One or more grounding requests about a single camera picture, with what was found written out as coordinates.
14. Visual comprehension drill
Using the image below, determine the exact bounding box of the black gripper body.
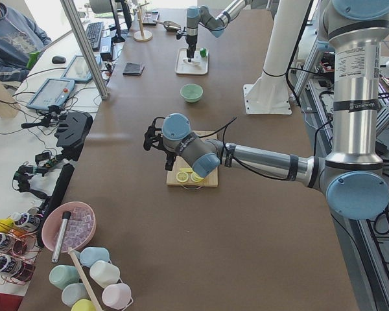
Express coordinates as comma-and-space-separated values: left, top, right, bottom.
143, 117, 176, 162

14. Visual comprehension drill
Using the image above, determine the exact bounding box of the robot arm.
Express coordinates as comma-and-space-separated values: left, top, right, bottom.
143, 1, 389, 220

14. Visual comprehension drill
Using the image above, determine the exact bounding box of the green ceramic bowl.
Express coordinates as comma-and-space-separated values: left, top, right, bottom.
180, 84, 204, 103

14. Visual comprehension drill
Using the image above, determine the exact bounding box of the pink bowl with cubes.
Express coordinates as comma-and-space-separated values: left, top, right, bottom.
41, 202, 97, 253

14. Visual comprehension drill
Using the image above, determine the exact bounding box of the wooden cutting board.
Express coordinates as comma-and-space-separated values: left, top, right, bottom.
163, 130, 220, 188

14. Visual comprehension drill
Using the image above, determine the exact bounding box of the dark folded cloth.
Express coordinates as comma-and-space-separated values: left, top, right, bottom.
123, 62, 145, 76

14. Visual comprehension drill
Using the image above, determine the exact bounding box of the white tray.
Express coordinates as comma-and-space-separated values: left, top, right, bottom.
174, 48, 209, 75

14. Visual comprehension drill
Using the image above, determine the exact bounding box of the teach pendant tablet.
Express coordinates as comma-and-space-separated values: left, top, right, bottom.
27, 78, 75, 111
61, 55, 92, 84

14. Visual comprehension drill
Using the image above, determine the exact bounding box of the green object on tray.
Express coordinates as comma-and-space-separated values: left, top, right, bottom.
199, 48, 207, 58

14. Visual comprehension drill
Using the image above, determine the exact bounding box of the wooden stand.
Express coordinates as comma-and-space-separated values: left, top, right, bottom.
133, 1, 152, 42

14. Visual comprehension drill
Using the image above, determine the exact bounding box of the metal scoop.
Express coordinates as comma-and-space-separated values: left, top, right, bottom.
153, 19, 182, 32

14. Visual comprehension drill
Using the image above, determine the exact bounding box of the metal cylinder tool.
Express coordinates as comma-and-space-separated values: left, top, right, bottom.
51, 211, 71, 264

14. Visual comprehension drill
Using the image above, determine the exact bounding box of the black keyboard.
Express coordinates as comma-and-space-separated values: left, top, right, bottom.
85, 21, 104, 51

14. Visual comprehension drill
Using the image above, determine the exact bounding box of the black computer mouse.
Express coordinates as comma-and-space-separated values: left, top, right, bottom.
51, 56, 66, 64

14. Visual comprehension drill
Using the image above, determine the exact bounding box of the light blue plastic cup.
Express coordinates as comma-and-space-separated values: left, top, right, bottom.
80, 247, 110, 268

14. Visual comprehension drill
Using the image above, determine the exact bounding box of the white plastic cup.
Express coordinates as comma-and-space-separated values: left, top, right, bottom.
89, 260, 120, 288

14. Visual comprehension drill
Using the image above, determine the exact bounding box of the wooden stick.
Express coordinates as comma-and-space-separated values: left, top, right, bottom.
68, 248, 102, 311

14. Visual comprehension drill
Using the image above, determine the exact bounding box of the pink plastic cup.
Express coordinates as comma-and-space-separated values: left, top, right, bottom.
102, 283, 132, 310

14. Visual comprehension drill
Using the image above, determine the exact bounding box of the mint green cup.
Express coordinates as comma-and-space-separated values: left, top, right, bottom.
49, 265, 80, 290

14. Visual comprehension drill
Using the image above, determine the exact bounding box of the seated person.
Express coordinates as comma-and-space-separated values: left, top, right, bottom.
0, 2, 52, 82

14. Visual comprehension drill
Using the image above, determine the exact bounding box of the pale teal cup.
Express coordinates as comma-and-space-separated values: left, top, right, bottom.
61, 283, 89, 307

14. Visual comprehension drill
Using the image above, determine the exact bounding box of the yellow plastic cup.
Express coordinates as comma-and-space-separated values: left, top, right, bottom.
71, 299, 96, 311

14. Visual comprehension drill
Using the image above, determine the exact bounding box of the aluminium frame post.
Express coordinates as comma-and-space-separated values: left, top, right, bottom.
60, 0, 109, 100

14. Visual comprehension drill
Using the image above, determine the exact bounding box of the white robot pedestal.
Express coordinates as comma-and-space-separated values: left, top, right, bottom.
244, 0, 312, 115

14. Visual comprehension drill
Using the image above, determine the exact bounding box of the white wire cup rack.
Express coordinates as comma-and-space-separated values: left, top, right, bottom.
93, 260, 133, 310

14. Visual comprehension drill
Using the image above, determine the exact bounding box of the copper wire basket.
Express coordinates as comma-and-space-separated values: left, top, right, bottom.
0, 218, 41, 285

